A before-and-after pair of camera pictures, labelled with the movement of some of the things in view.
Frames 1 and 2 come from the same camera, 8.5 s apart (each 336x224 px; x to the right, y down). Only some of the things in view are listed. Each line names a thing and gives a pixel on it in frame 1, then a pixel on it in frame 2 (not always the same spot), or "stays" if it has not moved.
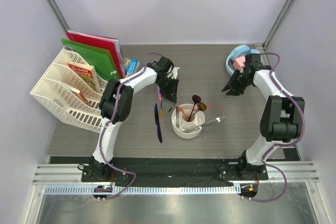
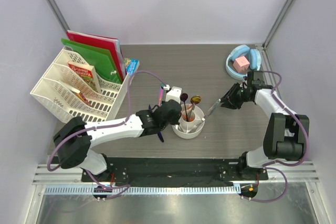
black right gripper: x=232 y=84 -> x=229 y=99
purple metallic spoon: x=196 y=99 -> x=184 y=96
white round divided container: x=187 y=121 stays
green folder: x=101 y=59 stays
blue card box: x=133 y=66 stays
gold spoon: x=201 y=106 -> x=195 y=99
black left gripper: x=171 y=94 -> x=176 y=120
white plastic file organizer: x=70 y=87 stays
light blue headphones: x=243 y=50 stays
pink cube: x=238 y=63 stays
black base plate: x=172 y=171 stays
